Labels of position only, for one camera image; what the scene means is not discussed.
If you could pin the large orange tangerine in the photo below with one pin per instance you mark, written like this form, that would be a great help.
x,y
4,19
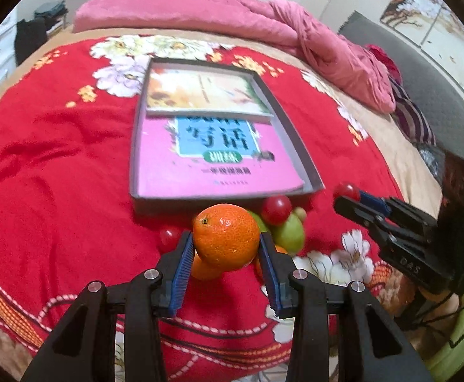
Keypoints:
x,y
226,236

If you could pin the tree wall painting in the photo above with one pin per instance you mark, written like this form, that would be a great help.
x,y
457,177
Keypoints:
x,y
414,19

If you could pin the pink Chinese workbook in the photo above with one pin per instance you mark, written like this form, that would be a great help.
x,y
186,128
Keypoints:
x,y
201,157

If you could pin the grey cardboard box tray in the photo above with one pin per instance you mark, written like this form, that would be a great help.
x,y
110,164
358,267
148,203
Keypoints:
x,y
283,125

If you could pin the sunflower cover book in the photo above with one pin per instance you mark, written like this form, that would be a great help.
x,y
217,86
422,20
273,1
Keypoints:
x,y
201,93

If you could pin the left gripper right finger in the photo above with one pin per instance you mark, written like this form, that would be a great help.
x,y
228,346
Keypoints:
x,y
371,345

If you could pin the black bag on floor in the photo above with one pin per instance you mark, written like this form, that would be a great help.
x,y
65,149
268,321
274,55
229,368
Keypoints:
x,y
32,34

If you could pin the red cherry tomato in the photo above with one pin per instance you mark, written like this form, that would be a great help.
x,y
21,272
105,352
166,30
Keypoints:
x,y
349,190
169,237
276,210

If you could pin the green apple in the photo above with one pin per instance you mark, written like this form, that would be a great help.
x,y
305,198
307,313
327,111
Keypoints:
x,y
290,235
260,223

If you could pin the grey headboard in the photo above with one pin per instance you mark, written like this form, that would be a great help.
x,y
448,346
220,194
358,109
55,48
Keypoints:
x,y
438,99

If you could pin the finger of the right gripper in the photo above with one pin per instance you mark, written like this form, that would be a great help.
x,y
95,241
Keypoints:
x,y
369,200
359,214

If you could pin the striped pillow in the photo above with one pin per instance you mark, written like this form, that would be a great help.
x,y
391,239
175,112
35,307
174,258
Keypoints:
x,y
409,118

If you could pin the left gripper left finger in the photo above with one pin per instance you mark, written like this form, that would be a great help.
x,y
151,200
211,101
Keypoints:
x,y
82,345

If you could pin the small orange tangerine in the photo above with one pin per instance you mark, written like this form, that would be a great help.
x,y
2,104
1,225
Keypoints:
x,y
258,271

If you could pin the red floral blanket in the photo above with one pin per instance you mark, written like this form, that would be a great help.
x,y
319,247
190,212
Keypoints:
x,y
66,216

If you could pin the pink quilt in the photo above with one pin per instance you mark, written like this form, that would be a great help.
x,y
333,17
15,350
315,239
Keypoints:
x,y
280,23

